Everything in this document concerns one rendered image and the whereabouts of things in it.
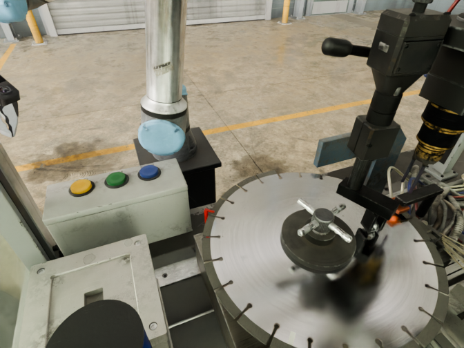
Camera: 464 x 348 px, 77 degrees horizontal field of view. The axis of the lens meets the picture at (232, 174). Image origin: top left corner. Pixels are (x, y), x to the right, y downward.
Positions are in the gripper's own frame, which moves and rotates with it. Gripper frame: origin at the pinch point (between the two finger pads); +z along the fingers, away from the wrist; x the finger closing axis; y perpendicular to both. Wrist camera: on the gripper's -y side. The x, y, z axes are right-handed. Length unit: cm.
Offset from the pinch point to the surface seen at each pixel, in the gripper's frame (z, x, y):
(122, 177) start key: 0.2, -1.2, -37.9
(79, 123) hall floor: 91, -107, 151
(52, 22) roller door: 69, -292, 435
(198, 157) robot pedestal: 16, -34, -34
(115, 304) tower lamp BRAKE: -25, 26, -73
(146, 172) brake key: 0.3, -5.1, -41.0
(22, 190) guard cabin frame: -2.8, 13.1, -27.8
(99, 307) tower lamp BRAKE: -25, 26, -72
